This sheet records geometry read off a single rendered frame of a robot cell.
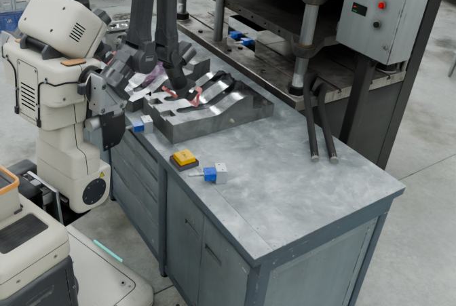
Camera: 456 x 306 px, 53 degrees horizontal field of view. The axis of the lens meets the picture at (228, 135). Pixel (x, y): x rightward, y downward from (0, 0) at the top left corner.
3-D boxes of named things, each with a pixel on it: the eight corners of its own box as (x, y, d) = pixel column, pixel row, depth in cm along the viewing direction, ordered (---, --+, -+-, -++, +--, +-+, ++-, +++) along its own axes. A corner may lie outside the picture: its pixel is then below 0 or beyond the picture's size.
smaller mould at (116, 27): (109, 41, 259) (108, 31, 256) (100, 33, 268) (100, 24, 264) (137, 37, 268) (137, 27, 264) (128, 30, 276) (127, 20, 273)
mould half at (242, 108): (172, 144, 178) (173, 115, 171) (143, 114, 196) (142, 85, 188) (272, 115, 204) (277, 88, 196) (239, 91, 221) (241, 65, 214)
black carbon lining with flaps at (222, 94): (179, 119, 182) (180, 97, 176) (160, 100, 192) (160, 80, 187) (250, 100, 199) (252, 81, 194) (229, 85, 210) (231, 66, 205)
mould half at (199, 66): (132, 112, 196) (131, 89, 190) (93, 91, 209) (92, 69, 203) (209, 78, 230) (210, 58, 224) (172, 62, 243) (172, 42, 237)
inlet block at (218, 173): (188, 185, 158) (189, 173, 155) (186, 176, 162) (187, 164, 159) (226, 183, 161) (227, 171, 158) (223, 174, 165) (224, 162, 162)
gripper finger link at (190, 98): (192, 94, 171) (185, 77, 163) (207, 101, 167) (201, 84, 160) (181, 107, 168) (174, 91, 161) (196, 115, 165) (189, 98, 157)
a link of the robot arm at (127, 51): (108, 61, 135) (121, 67, 133) (129, 34, 137) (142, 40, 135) (124, 78, 143) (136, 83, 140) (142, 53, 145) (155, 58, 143)
